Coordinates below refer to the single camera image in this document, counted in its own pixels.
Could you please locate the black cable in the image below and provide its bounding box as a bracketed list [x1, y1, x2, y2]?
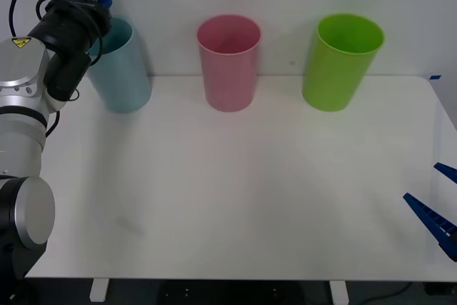
[362, 281, 412, 303]

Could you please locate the white table leg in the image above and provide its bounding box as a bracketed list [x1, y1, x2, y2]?
[89, 278, 109, 303]
[328, 279, 349, 304]

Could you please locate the green plastic bin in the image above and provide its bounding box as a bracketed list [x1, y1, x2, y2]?
[301, 13, 386, 113]

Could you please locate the pink plastic bin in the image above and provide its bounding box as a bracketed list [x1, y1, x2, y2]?
[196, 14, 262, 113]

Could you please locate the pale blue plastic bin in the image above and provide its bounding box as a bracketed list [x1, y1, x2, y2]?
[84, 16, 153, 114]

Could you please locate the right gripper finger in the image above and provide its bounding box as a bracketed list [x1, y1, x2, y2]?
[433, 162, 457, 184]
[402, 192, 457, 262]

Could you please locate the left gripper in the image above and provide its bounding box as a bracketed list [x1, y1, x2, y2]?
[73, 0, 114, 39]

